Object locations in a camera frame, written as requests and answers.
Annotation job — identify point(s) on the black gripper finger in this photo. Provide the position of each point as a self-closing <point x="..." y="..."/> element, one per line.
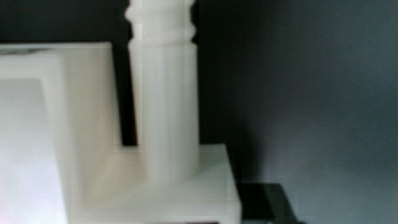
<point x="266" y="204"/>

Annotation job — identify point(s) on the white chair seat part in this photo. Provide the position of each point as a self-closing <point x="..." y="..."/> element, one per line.
<point x="79" y="180"/>

